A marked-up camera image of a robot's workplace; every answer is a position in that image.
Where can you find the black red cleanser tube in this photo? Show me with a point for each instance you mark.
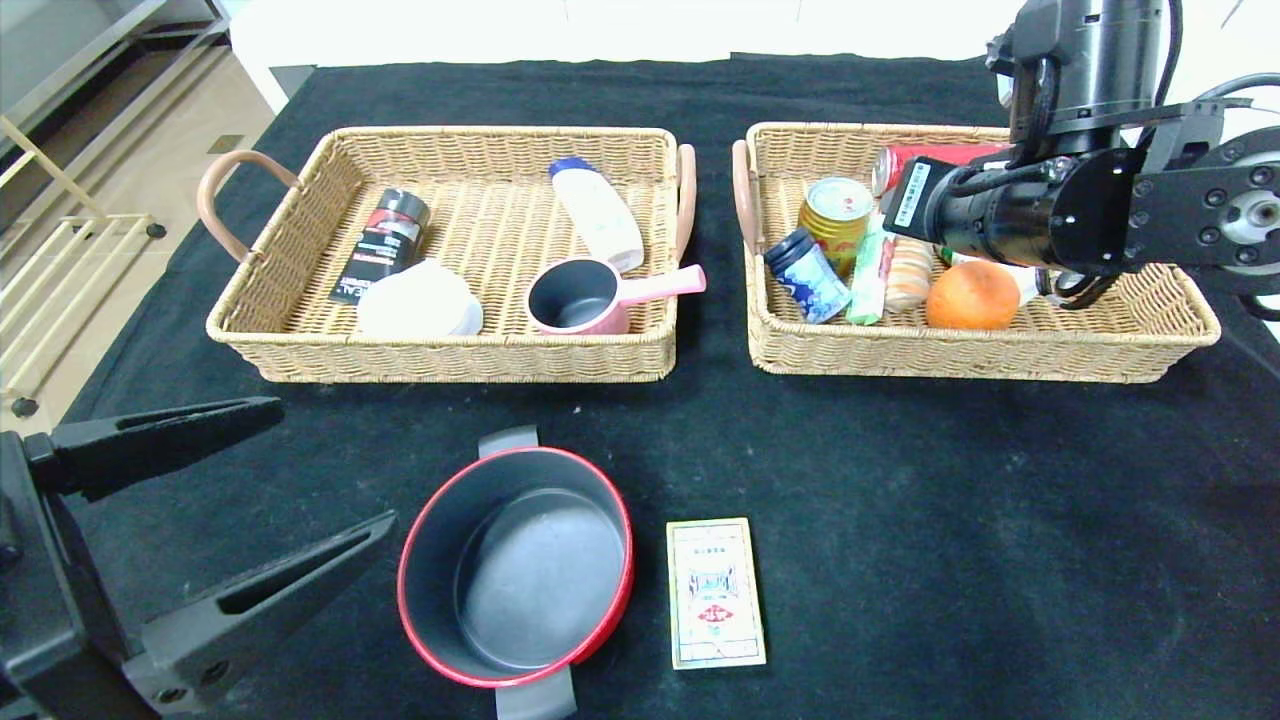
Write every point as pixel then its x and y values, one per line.
pixel 385 248

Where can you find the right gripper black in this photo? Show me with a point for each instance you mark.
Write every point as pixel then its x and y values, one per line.
pixel 911 194

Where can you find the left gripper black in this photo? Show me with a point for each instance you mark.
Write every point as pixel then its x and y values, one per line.
pixel 42 560

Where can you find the red soda can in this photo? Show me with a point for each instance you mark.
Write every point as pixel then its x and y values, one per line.
pixel 950 153

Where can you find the Hi-Chew candy stick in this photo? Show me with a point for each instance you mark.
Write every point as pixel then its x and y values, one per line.
pixel 868 280

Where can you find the orange fruit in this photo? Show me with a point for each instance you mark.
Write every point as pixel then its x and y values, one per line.
pixel 970 297

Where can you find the white bottle blue cap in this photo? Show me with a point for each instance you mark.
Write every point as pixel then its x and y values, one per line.
pixel 600 218

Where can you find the white bowl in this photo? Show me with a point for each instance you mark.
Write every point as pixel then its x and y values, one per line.
pixel 420 303

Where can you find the playing card box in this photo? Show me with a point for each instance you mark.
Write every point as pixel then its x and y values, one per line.
pixel 715 595

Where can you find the light wooden rack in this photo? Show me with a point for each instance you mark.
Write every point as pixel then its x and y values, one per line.
pixel 110 222

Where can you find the grey metal shelf unit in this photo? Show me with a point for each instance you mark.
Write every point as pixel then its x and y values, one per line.
pixel 100 60

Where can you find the white yogurt drink bottle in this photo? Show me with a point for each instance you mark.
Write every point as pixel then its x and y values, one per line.
pixel 1030 283

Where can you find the black tablecloth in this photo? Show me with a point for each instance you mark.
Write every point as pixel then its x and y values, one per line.
pixel 900 560

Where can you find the gold Red Bull can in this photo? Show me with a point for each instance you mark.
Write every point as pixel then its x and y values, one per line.
pixel 835 225

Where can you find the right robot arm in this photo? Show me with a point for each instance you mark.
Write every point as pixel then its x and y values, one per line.
pixel 1090 50

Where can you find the sandwich biscuits roll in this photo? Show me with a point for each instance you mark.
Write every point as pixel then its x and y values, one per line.
pixel 908 280

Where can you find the blue chewing gum bottle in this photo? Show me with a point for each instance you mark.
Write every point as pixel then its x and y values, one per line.
pixel 815 285

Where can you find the red black cooking pot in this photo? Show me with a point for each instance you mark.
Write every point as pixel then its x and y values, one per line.
pixel 540 580

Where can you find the pink saucepan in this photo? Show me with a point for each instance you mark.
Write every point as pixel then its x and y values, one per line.
pixel 572 298

